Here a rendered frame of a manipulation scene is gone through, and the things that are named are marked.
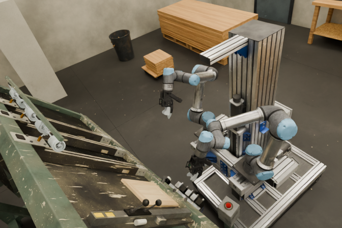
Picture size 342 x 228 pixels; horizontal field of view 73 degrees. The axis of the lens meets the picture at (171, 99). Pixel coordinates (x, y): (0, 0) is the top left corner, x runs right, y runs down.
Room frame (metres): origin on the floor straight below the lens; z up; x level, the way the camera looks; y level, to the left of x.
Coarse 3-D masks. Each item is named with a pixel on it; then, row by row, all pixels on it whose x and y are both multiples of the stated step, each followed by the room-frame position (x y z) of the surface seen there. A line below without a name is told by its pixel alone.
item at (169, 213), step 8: (184, 208) 0.89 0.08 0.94; (88, 216) 0.57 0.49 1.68; (104, 216) 0.58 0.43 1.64; (112, 216) 0.59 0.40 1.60; (120, 216) 0.61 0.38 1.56; (128, 216) 0.62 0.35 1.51; (136, 216) 0.64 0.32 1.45; (144, 216) 0.67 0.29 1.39; (152, 216) 0.69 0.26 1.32; (168, 216) 0.75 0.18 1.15; (176, 216) 0.78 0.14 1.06; (184, 216) 0.82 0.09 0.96; (96, 224) 0.54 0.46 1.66; (104, 224) 0.56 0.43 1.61
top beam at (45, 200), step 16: (0, 128) 1.07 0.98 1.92; (16, 128) 1.10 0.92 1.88; (0, 144) 0.96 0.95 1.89; (16, 144) 0.90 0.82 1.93; (16, 160) 0.79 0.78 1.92; (32, 160) 0.79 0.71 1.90; (16, 176) 0.72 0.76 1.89; (32, 176) 0.66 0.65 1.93; (48, 176) 0.69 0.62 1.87; (32, 192) 0.60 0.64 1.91; (48, 192) 0.58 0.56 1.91; (32, 208) 0.54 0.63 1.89; (48, 208) 0.50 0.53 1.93; (64, 208) 0.51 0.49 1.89; (48, 224) 0.45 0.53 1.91; (64, 224) 0.42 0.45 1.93; (80, 224) 0.44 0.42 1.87
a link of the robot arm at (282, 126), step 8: (272, 112) 0.99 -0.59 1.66; (280, 112) 0.96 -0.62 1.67; (272, 120) 0.95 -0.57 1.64; (280, 120) 0.91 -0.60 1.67; (288, 120) 0.89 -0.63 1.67; (272, 128) 0.92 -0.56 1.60; (280, 128) 0.87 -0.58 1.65; (288, 128) 0.86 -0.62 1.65; (296, 128) 0.86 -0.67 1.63; (272, 136) 0.89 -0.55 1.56; (280, 136) 0.85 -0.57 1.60; (288, 136) 0.85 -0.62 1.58; (272, 144) 0.89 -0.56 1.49; (280, 144) 0.87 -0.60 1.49; (264, 152) 0.91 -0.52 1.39; (272, 152) 0.88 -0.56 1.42; (256, 160) 0.93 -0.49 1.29; (264, 160) 0.89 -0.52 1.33; (272, 160) 0.87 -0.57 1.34; (256, 168) 0.90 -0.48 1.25; (264, 168) 0.87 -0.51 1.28; (272, 168) 0.87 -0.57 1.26; (256, 176) 0.87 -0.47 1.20; (264, 176) 0.85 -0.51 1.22; (272, 176) 0.85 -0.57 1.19
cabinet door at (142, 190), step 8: (128, 184) 1.01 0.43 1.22; (136, 184) 1.05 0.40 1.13; (144, 184) 1.10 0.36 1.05; (152, 184) 1.15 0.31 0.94; (136, 192) 0.93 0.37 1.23; (144, 192) 0.97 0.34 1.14; (152, 192) 1.01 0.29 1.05; (160, 192) 1.06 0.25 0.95; (152, 200) 0.89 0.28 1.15; (168, 200) 0.97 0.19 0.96
